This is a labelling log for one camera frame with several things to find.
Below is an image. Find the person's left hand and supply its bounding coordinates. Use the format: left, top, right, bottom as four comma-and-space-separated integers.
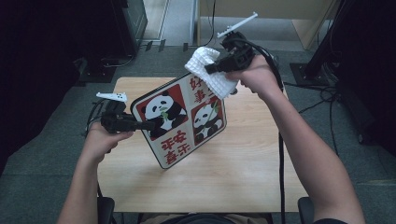
81, 121, 134, 162

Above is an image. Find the black metal stand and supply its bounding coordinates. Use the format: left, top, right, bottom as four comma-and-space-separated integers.
289, 0, 348, 88

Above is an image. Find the black cabinet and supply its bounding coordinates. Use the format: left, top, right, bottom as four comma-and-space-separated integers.
108, 0, 149, 59

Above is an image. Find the long black floor cable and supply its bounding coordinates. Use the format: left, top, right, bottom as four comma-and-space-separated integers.
283, 80, 344, 157

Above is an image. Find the left hand-held gripper cable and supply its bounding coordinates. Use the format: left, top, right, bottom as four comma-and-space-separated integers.
83, 99, 108, 138

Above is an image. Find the black hanging cable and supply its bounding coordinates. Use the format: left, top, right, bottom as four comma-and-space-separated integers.
199, 0, 218, 49

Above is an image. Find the right hand-held gripper cable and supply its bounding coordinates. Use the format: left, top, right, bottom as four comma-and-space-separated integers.
223, 36, 287, 224

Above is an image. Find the hand-held gripper cable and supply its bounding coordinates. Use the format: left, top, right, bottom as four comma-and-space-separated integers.
83, 99, 108, 138
223, 36, 287, 224

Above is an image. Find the person's right hand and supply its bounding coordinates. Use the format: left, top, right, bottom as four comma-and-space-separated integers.
225, 55, 283, 102

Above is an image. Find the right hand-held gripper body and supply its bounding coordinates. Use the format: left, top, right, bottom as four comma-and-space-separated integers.
217, 11, 260, 73

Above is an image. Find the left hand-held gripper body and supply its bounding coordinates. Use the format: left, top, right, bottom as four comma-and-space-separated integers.
95, 91, 138, 134

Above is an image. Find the white waffle cloth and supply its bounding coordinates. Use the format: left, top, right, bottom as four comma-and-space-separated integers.
184, 46, 239, 101

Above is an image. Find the person's lap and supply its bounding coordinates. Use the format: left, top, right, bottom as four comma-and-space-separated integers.
138, 213, 274, 224

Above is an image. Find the light wooden partition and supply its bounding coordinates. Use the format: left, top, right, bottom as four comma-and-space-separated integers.
196, 0, 339, 50

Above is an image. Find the square panda picture board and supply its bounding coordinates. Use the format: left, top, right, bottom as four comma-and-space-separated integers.
130, 72, 228, 171

